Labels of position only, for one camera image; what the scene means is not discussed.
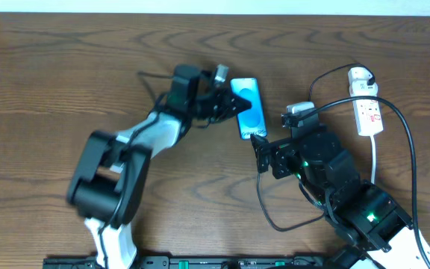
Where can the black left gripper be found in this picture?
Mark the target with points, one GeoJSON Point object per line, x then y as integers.
{"type": "Point", "coordinates": [212, 105]}

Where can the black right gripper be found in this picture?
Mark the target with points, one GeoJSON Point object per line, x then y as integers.
{"type": "Point", "coordinates": [269, 156]}

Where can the blue screen smartphone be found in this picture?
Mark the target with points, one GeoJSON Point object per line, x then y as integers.
{"type": "Point", "coordinates": [251, 121]}

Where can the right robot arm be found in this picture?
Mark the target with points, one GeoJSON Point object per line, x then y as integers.
{"type": "Point", "coordinates": [379, 233]}

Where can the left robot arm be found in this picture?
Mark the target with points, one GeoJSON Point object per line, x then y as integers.
{"type": "Point", "coordinates": [107, 186]}

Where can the black usb charger plug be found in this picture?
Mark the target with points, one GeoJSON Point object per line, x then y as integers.
{"type": "Point", "coordinates": [371, 80]}

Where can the white power strip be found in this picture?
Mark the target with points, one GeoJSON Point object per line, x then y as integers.
{"type": "Point", "coordinates": [367, 111]}

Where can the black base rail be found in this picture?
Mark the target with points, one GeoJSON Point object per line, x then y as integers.
{"type": "Point", "coordinates": [164, 262]}

